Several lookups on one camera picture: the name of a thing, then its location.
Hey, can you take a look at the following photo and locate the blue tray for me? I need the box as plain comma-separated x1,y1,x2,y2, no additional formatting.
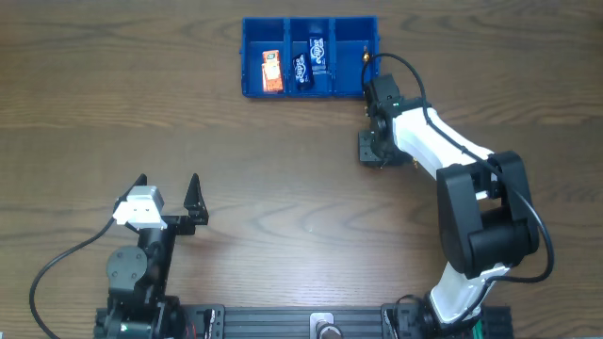
240,15,382,99

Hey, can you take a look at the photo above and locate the mounting rail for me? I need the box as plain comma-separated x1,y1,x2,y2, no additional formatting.
93,304,514,339

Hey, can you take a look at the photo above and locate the blue candy pack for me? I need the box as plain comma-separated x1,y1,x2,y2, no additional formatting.
308,36,329,76
291,52,316,91

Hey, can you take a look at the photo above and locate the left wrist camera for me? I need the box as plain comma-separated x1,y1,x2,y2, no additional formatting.
111,185,167,231

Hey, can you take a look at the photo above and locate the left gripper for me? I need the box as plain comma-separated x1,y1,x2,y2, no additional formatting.
117,172,210,236

